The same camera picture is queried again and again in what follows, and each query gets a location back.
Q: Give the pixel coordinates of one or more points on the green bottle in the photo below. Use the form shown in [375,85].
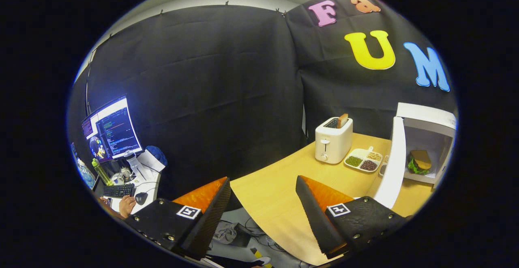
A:
[102,172]

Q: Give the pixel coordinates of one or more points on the small side screen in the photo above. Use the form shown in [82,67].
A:
[83,170]

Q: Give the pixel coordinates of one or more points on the white toaster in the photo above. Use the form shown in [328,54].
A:
[332,146]

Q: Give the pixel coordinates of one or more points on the white divided snack tray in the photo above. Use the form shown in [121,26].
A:
[363,160]

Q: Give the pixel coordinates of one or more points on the white microwave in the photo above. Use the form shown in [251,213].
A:
[395,166]

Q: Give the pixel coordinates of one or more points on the computer monitor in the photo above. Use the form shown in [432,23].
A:
[113,130]

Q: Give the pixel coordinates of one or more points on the clear plastic bottle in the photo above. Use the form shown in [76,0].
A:
[134,164]

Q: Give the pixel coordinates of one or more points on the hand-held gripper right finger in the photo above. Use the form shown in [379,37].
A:
[314,215]

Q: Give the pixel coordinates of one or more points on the small white snack tray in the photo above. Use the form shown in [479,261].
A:
[383,166]

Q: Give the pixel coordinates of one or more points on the black keyboard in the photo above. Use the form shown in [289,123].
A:
[118,190]

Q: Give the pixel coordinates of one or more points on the blue cloth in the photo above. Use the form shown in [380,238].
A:
[157,154]

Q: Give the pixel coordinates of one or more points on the toast slice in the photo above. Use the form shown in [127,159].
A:
[342,121]

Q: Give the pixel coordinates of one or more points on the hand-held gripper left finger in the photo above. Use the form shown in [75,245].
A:
[211,215]

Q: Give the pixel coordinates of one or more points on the white office desk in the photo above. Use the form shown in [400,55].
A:
[152,185]

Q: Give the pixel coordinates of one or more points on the black computer mouse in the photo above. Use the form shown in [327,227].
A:
[141,198]

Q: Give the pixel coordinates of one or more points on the sandwich with green lettuce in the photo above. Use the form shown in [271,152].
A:
[421,160]

